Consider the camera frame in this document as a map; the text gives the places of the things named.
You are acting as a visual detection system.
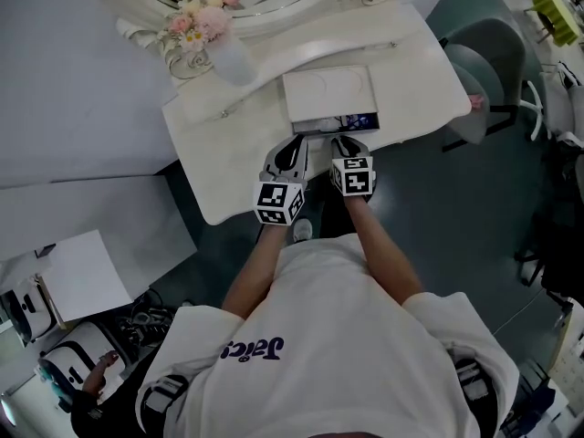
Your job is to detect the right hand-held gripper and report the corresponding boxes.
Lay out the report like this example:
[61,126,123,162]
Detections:
[328,135,378,199]

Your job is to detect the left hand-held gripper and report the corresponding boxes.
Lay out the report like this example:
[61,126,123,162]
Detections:
[252,133,313,227]

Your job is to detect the white dressing table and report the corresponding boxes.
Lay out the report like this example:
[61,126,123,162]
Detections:
[162,2,474,227]

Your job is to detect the small white drawer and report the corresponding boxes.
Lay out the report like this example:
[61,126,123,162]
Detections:
[281,65,381,135]

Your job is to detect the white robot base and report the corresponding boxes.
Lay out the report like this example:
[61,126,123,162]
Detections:
[0,279,54,347]
[36,320,125,394]

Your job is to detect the person's left forearm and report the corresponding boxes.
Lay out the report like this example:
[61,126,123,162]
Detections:
[221,219,294,322]

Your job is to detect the person's right forearm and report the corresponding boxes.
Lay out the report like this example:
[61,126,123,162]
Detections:
[342,193,424,308]

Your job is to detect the blue patterned small item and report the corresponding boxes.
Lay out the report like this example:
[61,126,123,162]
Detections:
[344,113,378,130]

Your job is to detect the person's black trousers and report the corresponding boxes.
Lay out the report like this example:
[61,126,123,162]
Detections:
[315,178,365,242]

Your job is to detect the person's white shoe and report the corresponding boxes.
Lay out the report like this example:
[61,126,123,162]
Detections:
[291,218,315,245]

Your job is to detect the white vase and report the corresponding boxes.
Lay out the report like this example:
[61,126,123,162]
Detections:
[207,37,255,87]

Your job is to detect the white ornate oval mirror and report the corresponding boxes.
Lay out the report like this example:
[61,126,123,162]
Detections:
[86,0,401,86]

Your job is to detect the pink flower bouquet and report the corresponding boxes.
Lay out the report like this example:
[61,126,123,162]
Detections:
[155,0,242,55]

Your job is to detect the gray swivel chair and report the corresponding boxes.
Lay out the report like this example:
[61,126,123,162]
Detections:
[438,16,545,155]

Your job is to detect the person's white shirt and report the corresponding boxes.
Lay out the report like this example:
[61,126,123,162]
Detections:
[135,234,521,438]

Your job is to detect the large white partition panel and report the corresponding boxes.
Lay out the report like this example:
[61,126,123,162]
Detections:
[0,173,198,294]

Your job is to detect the black chair base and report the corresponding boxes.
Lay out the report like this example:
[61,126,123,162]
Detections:
[513,216,551,287]

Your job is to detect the white office chair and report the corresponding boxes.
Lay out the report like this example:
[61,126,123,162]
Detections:
[524,59,584,149]

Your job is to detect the yellow-green round stool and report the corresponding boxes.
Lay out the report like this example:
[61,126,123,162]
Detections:
[530,0,584,47]

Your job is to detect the black cable bundle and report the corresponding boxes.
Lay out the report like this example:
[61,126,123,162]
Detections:
[114,288,178,351]

